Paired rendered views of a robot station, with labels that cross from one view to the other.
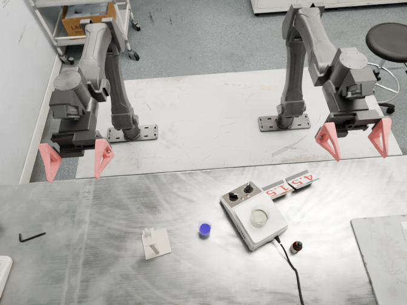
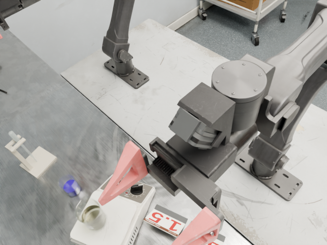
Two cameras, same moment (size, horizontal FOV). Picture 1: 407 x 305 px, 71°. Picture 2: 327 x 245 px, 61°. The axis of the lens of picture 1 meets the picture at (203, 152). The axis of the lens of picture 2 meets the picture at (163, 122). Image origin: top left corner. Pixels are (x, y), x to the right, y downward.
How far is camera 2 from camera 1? 0.55 m
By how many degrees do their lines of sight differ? 30
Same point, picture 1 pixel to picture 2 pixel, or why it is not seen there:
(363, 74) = (208, 102)
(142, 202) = (69, 125)
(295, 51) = not seen: hidden behind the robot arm
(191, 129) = (170, 102)
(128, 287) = not seen: outside the picture
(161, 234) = (47, 158)
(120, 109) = (111, 35)
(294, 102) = (266, 144)
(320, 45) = (282, 60)
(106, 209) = (46, 109)
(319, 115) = (318, 199)
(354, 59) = (239, 78)
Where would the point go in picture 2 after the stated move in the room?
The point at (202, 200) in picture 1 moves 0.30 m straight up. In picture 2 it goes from (104, 164) to (67, 96)
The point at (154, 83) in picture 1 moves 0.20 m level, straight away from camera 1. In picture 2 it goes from (189, 45) to (212, 20)
